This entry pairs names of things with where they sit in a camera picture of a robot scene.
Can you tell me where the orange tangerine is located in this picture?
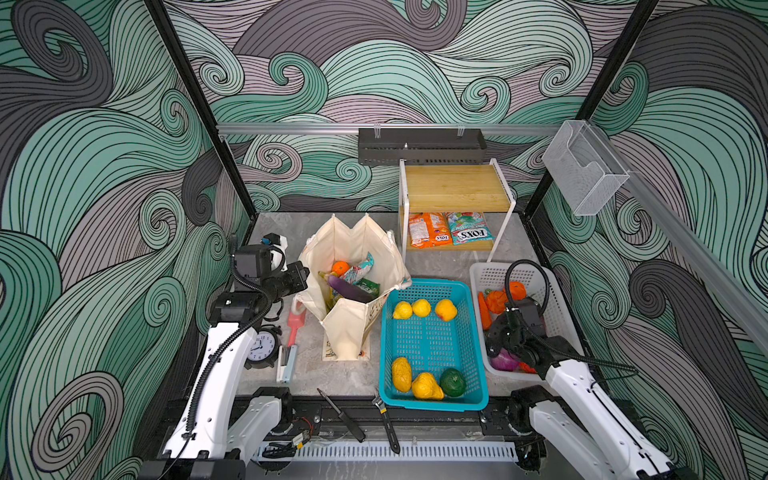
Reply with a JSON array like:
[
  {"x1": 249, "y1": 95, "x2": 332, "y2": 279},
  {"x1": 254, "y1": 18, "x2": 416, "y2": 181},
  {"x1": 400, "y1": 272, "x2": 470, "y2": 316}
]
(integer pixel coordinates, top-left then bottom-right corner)
[{"x1": 331, "y1": 261, "x2": 351, "y2": 276}]

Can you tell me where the cream floral tote bag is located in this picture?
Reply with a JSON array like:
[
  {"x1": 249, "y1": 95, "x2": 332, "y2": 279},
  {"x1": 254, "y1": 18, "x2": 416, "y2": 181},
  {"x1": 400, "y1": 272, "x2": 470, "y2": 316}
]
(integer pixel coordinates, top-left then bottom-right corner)
[{"x1": 297, "y1": 214, "x2": 411, "y2": 361}]

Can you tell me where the pink green candy bag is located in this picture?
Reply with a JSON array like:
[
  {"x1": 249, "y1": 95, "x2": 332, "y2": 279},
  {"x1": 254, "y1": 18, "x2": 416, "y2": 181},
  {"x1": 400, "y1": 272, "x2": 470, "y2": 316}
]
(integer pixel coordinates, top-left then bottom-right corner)
[{"x1": 341, "y1": 252, "x2": 375, "y2": 284}]

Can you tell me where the purple eggplant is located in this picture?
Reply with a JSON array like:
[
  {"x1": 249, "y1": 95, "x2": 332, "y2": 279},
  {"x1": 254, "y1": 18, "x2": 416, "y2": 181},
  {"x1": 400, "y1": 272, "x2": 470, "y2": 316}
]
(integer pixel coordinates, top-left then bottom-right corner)
[{"x1": 320, "y1": 273, "x2": 376, "y2": 303}]

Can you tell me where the yellow green candy bag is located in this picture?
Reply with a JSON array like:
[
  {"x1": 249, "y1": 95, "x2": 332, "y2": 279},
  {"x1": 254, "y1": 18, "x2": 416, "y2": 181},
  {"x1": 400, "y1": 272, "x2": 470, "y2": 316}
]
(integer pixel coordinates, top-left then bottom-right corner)
[{"x1": 355, "y1": 278, "x2": 380, "y2": 298}]

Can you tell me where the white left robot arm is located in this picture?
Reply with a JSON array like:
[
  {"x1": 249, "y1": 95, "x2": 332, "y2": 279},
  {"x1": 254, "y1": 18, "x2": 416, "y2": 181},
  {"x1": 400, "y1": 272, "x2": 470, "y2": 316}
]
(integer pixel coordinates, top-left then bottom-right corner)
[{"x1": 138, "y1": 233, "x2": 309, "y2": 479}]

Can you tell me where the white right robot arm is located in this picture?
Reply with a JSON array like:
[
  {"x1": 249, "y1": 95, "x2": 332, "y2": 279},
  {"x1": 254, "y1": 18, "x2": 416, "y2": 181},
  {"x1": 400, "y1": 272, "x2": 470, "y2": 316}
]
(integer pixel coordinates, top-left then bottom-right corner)
[{"x1": 487, "y1": 298, "x2": 696, "y2": 479}]

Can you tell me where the teal Fox's candy bag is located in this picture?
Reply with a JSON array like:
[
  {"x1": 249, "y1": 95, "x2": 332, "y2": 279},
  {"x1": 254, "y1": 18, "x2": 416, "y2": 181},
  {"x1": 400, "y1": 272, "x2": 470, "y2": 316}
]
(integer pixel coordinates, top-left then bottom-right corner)
[{"x1": 446, "y1": 212, "x2": 493, "y2": 245}]

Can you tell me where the orange Fox's candy bag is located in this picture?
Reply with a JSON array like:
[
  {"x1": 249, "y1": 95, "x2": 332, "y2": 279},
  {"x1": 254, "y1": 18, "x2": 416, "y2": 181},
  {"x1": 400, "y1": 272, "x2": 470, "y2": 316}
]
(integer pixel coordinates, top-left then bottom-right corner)
[{"x1": 408, "y1": 212, "x2": 452, "y2": 249}]

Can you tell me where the purple onion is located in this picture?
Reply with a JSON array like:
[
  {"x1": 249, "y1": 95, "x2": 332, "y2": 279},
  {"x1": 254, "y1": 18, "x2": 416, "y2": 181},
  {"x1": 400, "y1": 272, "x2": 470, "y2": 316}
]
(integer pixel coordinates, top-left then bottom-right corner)
[{"x1": 489, "y1": 349, "x2": 520, "y2": 372}]

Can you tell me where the red tomato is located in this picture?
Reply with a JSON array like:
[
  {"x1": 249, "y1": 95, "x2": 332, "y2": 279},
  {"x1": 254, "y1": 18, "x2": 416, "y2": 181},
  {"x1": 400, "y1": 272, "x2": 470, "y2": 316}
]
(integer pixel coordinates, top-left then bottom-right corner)
[{"x1": 518, "y1": 362, "x2": 536, "y2": 374}]

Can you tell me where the orange tomato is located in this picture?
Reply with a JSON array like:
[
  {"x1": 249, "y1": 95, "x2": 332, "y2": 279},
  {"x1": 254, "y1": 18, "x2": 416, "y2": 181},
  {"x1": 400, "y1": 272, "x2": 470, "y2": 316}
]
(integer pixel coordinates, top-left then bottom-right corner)
[{"x1": 508, "y1": 281, "x2": 527, "y2": 301}]

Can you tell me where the red orange bell pepper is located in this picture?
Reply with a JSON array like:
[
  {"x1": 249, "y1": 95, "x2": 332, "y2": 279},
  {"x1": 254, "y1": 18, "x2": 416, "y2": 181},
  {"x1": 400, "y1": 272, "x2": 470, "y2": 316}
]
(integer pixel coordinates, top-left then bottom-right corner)
[{"x1": 485, "y1": 290, "x2": 508, "y2": 315}]

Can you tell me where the orange carrot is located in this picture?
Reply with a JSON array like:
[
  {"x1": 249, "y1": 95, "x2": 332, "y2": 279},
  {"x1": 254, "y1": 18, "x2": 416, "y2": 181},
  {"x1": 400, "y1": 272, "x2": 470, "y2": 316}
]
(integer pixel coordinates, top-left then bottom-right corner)
[{"x1": 477, "y1": 292, "x2": 493, "y2": 331}]

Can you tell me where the white plastic basket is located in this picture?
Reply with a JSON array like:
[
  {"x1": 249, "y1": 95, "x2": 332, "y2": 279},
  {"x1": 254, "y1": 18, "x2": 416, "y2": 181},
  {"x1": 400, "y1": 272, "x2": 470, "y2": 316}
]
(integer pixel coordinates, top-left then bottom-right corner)
[{"x1": 469, "y1": 262, "x2": 584, "y2": 383}]

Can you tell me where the yellow orange peach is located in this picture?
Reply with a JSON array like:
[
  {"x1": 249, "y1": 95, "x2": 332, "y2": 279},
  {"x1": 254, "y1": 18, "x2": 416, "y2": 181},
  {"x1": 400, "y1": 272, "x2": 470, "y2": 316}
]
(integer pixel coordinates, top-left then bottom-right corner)
[{"x1": 434, "y1": 299, "x2": 458, "y2": 322}]

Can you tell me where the black alarm clock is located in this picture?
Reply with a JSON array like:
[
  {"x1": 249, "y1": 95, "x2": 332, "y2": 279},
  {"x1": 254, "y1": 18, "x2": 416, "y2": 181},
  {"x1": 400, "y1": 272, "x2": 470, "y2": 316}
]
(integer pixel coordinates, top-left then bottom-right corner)
[{"x1": 244, "y1": 325, "x2": 282, "y2": 370}]

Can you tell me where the green avocado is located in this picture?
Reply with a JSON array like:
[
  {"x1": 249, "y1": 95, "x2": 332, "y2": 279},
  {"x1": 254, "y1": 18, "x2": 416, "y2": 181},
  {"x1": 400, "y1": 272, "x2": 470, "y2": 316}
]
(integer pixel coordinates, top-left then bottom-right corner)
[{"x1": 439, "y1": 368, "x2": 467, "y2": 398}]

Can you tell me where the teal plastic basket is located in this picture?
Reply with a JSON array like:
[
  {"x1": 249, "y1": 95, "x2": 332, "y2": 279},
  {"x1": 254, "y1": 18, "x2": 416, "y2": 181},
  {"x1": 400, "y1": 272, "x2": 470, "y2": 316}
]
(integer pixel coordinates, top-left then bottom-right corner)
[{"x1": 379, "y1": 278, "x2": 489, "y2": 412}]

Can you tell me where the yellow lemon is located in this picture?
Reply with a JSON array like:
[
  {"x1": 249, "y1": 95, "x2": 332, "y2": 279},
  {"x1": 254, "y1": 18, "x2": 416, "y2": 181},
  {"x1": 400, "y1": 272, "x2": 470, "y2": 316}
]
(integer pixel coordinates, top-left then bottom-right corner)
[
  {"x1": 411, "y1": 299, "x2": 432, "y2": 318},
  {"x1": 392, "y1": 301, "x2": 413, "y2": 320}
]

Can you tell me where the large yellow pear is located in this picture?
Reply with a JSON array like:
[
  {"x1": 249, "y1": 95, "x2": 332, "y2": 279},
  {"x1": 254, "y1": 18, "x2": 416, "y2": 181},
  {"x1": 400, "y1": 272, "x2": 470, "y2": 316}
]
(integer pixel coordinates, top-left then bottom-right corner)
[{"x1": 411, "y1": 372, "x2": 445, "y2": 400}]

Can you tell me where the yellow starfruit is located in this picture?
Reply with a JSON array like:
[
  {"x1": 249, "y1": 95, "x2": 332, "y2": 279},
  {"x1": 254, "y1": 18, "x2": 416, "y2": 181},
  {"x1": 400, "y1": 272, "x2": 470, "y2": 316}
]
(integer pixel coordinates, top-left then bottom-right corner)
[{"x1": 391, "y1": 357, "x2": 413, "y2": 393}]

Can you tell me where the white wooden shelf rack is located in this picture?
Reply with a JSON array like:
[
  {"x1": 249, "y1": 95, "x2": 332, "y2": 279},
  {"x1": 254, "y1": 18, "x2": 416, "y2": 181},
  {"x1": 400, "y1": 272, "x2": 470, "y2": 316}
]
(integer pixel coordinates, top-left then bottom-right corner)
[{"x1": 398, "y1": 158, "x2": 517, "y2": 261}]

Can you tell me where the black adjustable wrench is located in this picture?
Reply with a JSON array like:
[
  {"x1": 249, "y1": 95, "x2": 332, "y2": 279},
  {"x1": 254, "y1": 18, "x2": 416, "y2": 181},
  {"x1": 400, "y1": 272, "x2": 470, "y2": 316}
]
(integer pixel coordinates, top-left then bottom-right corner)
[{"x1": 372, "y1": 392, "x2": 401, "y2": 455}]

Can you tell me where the pink handled brush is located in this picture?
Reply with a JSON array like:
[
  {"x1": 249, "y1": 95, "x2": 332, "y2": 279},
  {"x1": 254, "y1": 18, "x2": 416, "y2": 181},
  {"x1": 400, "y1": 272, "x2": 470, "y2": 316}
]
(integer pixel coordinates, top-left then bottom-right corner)
[{"x1": 276, "y1": 298, "x2": 307, "y2": 385}]

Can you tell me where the white slotted cable duct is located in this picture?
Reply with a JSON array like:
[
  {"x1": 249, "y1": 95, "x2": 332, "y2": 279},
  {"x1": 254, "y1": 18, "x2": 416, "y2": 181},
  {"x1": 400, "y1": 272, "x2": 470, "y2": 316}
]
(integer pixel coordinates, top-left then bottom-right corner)
[{"x1": 274, "y1": 441, "x2": 518, "y2": 463}]

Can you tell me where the clear acrylic wall holder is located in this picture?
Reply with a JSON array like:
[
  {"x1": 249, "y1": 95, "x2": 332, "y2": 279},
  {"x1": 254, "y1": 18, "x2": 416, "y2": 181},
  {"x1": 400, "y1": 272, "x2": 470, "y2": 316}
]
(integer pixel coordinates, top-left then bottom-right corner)
[{"x1": 543, "y1": 120, "x2": 629, "y2": 217}]

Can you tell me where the black wall tray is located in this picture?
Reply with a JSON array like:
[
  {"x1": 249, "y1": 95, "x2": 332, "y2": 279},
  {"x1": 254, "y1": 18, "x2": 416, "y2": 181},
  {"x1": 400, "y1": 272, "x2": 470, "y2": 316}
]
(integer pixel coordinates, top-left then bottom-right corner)
[{"x1": 357, "y1": 127, "x2": 487, "y2": 166}]

